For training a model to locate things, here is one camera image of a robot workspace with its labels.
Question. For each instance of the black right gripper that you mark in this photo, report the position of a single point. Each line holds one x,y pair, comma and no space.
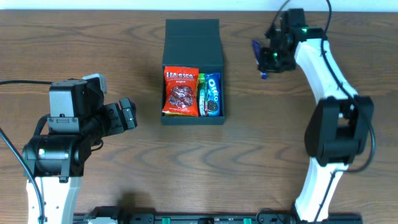
266,58

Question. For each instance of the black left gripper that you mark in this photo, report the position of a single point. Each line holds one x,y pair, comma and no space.
116,116

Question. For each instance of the purple chocolate bar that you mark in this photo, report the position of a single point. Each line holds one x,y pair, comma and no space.
256,48

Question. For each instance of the blue Oreo pack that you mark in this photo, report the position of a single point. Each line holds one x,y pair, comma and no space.
213,94

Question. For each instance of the red candy bag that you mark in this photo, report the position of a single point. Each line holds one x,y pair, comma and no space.
181,91

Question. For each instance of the green red KitKat bar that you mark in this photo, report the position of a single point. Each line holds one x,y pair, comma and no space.
202,101

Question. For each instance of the dark green box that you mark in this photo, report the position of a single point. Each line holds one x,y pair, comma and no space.
194,43

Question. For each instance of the Haribo gummy bag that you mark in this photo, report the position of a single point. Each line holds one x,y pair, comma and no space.
201,78

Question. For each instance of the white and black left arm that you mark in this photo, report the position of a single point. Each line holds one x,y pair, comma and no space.
62,141

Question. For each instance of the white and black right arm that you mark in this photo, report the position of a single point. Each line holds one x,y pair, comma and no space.
339,137

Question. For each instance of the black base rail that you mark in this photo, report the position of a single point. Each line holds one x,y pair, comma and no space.
148,218

